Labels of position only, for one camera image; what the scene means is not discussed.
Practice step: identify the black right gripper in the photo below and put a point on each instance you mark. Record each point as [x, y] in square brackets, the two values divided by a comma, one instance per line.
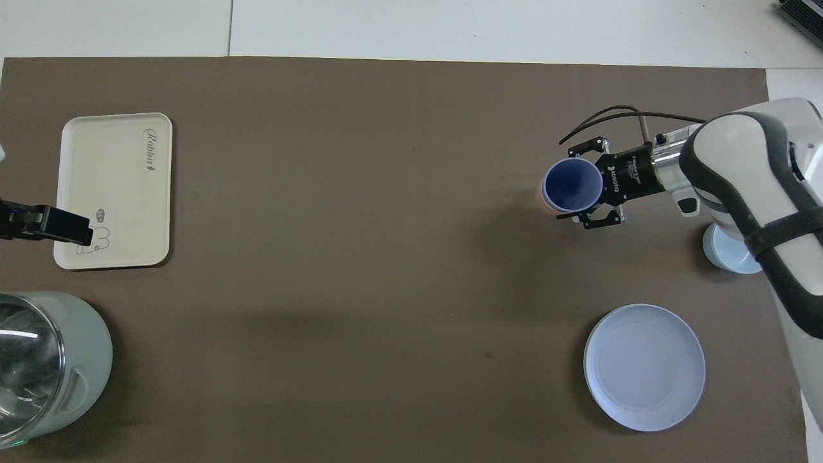
[633, 175]

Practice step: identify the blue ribbed plastic cup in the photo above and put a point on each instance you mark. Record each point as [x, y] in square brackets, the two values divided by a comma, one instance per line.
[572, 186]

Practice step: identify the pink plastic cup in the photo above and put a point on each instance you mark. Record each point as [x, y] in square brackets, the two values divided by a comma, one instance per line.
[540, 196]

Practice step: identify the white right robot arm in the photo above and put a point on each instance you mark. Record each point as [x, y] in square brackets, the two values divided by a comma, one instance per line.
[739, 167]

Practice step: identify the cream rabbit print tray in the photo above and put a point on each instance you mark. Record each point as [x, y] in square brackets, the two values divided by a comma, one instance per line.
[109, 167]

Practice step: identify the pale green cooking pot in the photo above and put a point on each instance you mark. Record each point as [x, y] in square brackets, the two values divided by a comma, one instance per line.
[90, 347]

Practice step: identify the glass pot lid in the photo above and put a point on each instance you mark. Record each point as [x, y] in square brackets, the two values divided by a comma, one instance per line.
[26, 360]

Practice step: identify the light blue bowl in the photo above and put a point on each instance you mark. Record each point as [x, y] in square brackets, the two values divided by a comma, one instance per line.
[723, 254]

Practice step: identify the blue round plate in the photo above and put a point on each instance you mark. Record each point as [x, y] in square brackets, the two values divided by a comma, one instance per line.
[643, 366]

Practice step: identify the brown paper table mat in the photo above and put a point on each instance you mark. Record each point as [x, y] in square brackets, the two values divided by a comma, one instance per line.
[386, 225]

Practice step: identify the grey green electronic device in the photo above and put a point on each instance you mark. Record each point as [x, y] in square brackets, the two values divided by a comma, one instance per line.
[804, 13]

